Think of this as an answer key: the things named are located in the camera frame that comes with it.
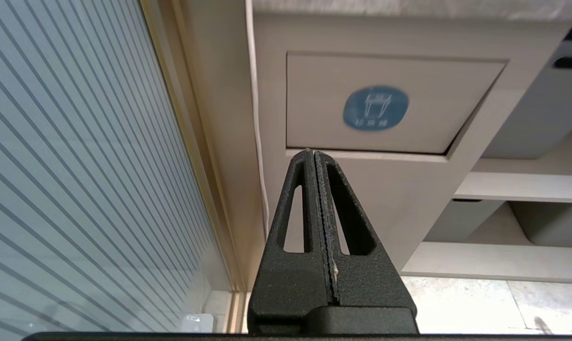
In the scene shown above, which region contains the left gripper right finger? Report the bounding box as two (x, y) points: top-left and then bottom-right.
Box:
(314, 151), (419, 334)

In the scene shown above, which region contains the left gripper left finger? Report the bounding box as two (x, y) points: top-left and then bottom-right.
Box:
(247, 149), (333, 334)

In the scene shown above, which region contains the beige counter cabinet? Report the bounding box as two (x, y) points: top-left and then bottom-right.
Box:
(170, 0), (572, 290)

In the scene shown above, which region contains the blue round trash sticker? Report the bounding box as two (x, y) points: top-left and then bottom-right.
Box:
(343, 85), (409, 132)

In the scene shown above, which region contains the beige trash bin flap door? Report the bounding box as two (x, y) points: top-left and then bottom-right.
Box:
(286, 52), (508, 155)

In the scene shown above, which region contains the grey storage bin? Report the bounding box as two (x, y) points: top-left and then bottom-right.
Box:
(509, 202), (572, 248)
(481, 40), (572, 160)

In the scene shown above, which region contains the beige open shelf unit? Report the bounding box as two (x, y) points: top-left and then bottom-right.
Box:
(402, 21), (572, 285)

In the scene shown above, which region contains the striped glass partition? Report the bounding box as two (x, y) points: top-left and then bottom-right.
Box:
(0, 0), (233, 334)

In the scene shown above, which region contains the white cable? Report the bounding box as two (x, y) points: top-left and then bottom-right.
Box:
(244, 0), (270, 240)

